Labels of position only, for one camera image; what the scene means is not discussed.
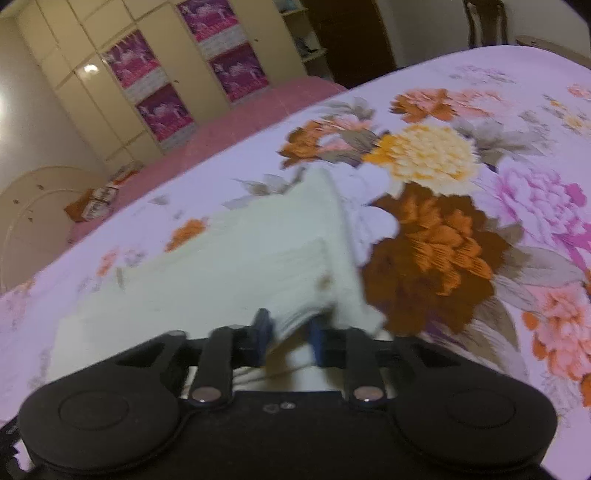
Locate dark wooden chair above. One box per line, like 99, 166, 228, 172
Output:
463, 0, 512, 49

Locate brown wooden bed frame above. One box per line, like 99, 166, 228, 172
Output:
514, 34, 591, 71

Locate purple wall poster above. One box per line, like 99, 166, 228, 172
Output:
135, 83, 195, 149
209, 43, 271, 106
177, 0, 244, 57
102, 30, 166, 101

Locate floral lilac bedsheet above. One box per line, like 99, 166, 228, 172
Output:
0, 44, 591, 480

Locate pink checked bedspread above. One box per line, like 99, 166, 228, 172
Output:
67, 76, 347, 245

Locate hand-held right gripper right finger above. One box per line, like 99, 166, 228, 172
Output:
309, 318, 446, 411

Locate open wardrobe shelf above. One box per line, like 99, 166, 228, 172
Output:
276, 0, 334, 80

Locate cream round headboard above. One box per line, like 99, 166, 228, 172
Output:
0, 166, 110, 292

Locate orange patterned pillow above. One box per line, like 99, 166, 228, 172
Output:
64, 161, 144, 225

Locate dark wooden door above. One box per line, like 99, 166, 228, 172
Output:
305, 0, 398, 88

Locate cream wardrobe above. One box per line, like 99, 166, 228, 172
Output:
14, 0, 333, 160

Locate white knit garment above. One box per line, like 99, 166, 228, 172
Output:
48, 166, 389, 400

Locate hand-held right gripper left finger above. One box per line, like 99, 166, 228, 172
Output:
113, 308, 274, 410

